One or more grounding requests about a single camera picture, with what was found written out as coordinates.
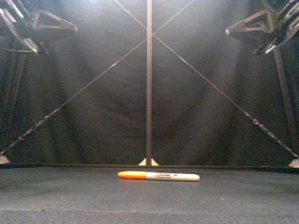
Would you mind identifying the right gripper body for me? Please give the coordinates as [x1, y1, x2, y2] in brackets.
[251, 6, 299, 57]

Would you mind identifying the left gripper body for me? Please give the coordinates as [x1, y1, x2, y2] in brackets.
[0, 6, 52, 56]

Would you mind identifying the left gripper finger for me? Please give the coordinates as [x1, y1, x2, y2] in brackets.
[31, 10, 80, 46]

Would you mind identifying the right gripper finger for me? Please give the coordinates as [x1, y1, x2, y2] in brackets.
[224, 10, 276, 46]

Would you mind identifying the grey marker pen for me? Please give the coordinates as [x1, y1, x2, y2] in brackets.
[116, 171, 202, 183]

